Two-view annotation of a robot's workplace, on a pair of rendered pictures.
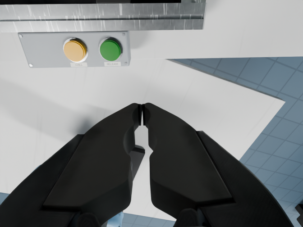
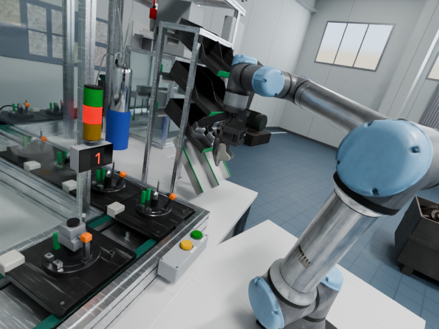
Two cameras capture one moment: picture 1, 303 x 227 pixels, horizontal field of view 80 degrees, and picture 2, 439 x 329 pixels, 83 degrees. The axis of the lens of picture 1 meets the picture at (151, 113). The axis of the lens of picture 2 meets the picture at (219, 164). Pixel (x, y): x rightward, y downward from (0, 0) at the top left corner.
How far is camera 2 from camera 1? 0.86 m
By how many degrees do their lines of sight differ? 81
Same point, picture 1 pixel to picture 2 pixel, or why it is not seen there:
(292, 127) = not seen: hidden behind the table
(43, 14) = (162, 244)
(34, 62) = (176, 264)
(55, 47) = (178, 250)
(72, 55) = (188, 244)
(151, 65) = (215, 252)
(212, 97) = (251, 239)
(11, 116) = not seen: outside the picture
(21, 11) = (154, 250)
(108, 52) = (196, 234)
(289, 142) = not seen: hidden behind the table
